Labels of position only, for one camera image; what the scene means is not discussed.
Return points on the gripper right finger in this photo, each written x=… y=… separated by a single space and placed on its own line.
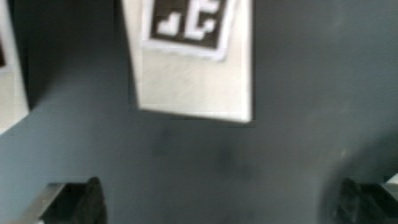
x=367 y=203

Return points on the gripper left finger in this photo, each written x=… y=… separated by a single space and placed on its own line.
x=69 y=204

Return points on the white stool leg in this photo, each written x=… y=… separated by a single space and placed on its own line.
x=13 y=92
x=191 y=49

